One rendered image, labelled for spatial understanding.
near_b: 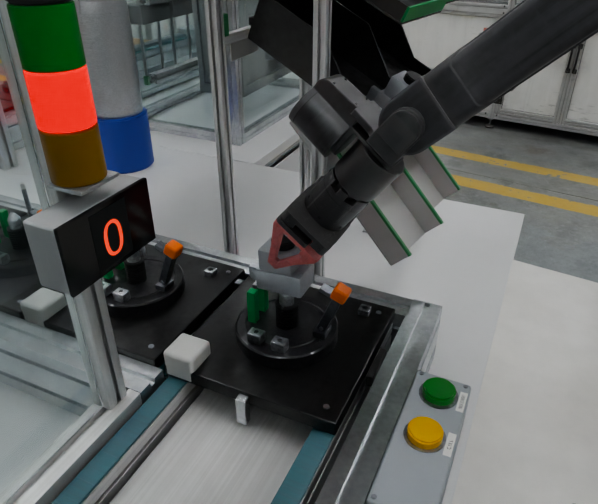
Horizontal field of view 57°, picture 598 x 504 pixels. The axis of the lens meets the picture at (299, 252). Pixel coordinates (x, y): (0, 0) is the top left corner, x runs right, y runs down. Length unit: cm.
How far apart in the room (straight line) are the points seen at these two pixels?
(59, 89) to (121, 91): 104
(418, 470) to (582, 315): 56
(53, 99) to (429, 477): 51
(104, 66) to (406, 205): 87
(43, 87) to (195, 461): 44
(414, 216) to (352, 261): 21
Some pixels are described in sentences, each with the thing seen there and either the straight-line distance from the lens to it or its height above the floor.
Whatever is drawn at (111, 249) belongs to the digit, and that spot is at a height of 119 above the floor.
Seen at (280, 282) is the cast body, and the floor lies 107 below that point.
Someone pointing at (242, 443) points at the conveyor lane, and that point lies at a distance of 72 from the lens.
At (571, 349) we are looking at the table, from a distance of 103.
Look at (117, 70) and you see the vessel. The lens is 153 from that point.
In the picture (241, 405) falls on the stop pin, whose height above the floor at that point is 96.
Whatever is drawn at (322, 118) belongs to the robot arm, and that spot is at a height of 129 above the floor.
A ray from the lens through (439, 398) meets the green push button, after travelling 71.
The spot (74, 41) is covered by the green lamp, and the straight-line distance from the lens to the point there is 51.
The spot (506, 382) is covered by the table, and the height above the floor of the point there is 86.
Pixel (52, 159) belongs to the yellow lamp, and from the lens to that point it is 53.
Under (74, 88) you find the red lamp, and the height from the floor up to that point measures 135.
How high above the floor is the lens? 147
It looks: 31 degrees down
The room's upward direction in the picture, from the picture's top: straight up
